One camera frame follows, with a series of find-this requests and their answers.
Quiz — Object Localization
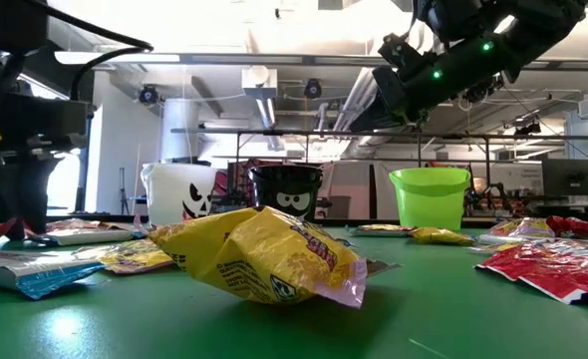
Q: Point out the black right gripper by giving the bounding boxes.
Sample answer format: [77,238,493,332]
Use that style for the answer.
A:
[351,64,428,134]

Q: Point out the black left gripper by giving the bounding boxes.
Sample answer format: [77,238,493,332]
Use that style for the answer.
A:
[0,97,92,238]

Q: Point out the green halloween bucket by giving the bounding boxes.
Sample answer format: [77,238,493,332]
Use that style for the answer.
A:
[389,167,472,231]

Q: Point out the black halloween bucket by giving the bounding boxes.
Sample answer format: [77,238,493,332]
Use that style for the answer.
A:
[248,164,324,220]

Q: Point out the white ventilation ducts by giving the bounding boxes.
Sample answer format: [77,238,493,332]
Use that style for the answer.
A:
[331,67,390,134]

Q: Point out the large bright window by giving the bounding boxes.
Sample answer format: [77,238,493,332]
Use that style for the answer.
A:
[47,154,84,213]

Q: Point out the white partition panel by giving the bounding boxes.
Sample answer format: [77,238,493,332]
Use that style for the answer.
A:
[323,160,400,220]

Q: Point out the white ceiling box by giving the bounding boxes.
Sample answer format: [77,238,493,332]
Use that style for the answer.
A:
[241,64,279,100]

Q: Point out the white jack-o-lantern bucket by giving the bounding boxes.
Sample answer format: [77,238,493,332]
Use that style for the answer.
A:
[140,162,220,228]

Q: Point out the green table mat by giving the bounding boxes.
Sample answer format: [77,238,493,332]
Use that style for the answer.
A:
[0,221,588,359]

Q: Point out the white pillar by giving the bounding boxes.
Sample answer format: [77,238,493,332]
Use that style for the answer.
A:
[159,98,200,164]

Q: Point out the dark background monitor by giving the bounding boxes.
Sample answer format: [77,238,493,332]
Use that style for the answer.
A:
[541,158,588,197]

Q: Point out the black ceiling camera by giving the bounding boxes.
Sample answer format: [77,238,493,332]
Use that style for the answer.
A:
[138,84,159,106]
[303,78,324,100]

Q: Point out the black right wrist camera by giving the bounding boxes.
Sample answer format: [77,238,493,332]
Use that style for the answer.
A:
[376,32,425,71]

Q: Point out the black metal rack frame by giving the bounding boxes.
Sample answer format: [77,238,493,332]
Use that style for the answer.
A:
[171,128,588,210]

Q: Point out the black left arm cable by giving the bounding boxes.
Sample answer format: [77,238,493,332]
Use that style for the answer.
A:
[22,0,154,104]

